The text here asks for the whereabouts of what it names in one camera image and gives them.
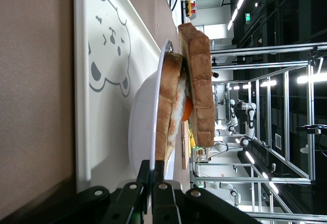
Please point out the red yellow background box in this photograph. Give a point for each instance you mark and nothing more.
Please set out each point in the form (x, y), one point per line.
(190, 7)

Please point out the fried egg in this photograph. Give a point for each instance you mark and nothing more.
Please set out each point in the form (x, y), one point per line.
(178, 99)

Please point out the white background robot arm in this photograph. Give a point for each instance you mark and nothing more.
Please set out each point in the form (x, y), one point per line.
(233, 117)
(250, 122)

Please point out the cream bear print tray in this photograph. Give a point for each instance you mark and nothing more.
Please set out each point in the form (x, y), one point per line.
(107, 122)

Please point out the brown toast bread slice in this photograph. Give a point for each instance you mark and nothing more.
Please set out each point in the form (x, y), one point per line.
(201, 81)
(166, 101)

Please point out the aluminium cage frame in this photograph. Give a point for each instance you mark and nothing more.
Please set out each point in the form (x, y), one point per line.
(310, 106)

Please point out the white round plate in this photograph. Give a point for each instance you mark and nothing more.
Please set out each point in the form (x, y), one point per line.
(143, 122)

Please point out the wooden cutting board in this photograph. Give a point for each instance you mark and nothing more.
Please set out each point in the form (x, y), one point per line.
(185, 147)

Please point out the yellow lemon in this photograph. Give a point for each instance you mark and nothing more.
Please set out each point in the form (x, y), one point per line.
(192, 134)
(192, 143)

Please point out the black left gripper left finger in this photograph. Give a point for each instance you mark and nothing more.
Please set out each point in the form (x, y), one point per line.
(130, 203)

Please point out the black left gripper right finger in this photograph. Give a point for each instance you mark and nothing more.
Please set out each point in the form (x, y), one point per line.
(166, 203)

